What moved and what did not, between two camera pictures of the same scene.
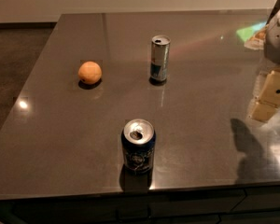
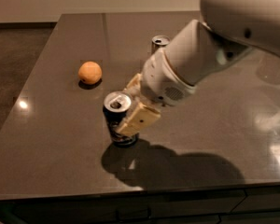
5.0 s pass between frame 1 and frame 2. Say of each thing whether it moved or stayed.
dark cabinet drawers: stayed
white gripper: moved
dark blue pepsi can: moved
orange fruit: stayed
